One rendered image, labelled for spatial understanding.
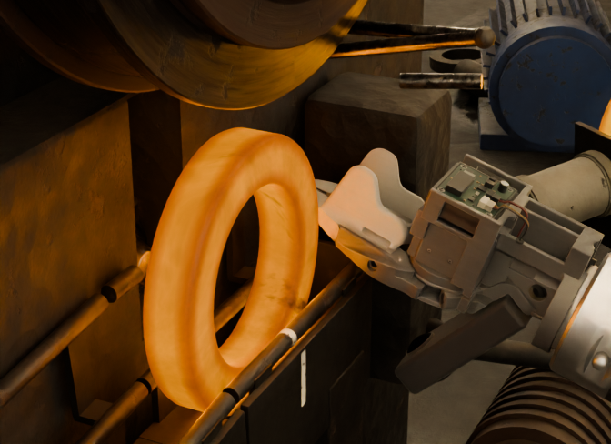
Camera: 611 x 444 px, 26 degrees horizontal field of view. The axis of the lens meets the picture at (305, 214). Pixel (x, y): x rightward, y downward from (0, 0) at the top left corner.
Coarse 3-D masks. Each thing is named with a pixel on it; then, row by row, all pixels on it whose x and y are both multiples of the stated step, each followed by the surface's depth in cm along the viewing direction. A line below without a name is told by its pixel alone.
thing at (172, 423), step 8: (176, 408) 87; (184, 408) 87; (168, 416) 86; (176, 416) 86; (184, 416) 86; (192, 416) 86; (152, 424) 85; (160, 424) 85; (168, 424) 85; (176, 424) 85; (184, 424) 85; (192, 424) 85; (144, 432) 85; (152, 432) 85; (160, 432) 85; (168, 432) 85; (176, 432) 85; (184, 432) 85; (152, 440) 84; (160, 440) 84; (168, 440) 84; (176, 440) 84
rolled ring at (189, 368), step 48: (240, 144) 81; (288, 144) 85; (192, 192) 78; (240, 192) 80; (288, 192) 86; (192, 240) 76; (288, 240) 90; (192, 288) 76; (288, 288) 90; (144, 336) 78; (192, 336) 77; (240, 336) 89; (192, 384) 79
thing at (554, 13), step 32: (512, 0) 309; (544, 0) 300; (576, 0) 305; (512, 32) 291; (544, 32) 280; (576, 32) 279; (608, 32) 290; (512, 64) 281; (544, 64) 281; (576, 64) 280; (608, 64) 281; (512, 96) 284; (544, 96) 284; (576, 96) 283; (608, 96) 282; (480, 128) 306; (512, 128) 287; (544, 128) 287
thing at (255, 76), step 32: (32, 0) 62; (64, 0) 61; (96, 0) 58; (128, 0) 60; (160, 0) 63; (64, 32) 64; (96, 32) 63; (128, 32) 61; (160, 32) 63; (192, 32) 66; (96, 64) 69; (128, 64) 67; (160, 64) 64; (192, 64) 66; (224, 64) 70; (256, 64) 73; (288, 64) 77; (320, 64) 81; (192, 96) 67; (224, 96) 70; (256, 96) 74
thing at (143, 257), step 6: (138, 240) 88; (138, 246) 88; (144, 246) 88; (138, 252) 88; (144, 252) 88; (150, 252) 88; (138, 258) 87; (144, 258) 88; (138, 264) 87; (144, 264) 88; (144, 270) 88; (144, 276) 88; (144, 282) 88
